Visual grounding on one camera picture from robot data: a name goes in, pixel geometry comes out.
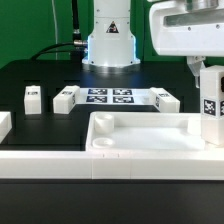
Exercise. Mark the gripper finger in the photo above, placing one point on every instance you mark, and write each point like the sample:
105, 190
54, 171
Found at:
196, 64

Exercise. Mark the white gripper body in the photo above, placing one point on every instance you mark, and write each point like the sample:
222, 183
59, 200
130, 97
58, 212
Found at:
188, 27

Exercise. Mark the white desk top tray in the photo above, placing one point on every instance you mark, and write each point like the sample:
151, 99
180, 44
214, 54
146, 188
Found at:
146, 131

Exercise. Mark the marker tag sheet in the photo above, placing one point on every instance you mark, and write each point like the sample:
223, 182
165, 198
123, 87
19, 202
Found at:
114, 96

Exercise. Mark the left white barrier block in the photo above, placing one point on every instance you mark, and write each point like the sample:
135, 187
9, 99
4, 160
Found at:
5, 124

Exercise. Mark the white front rail barrier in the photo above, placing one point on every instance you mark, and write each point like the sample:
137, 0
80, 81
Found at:
86, 165

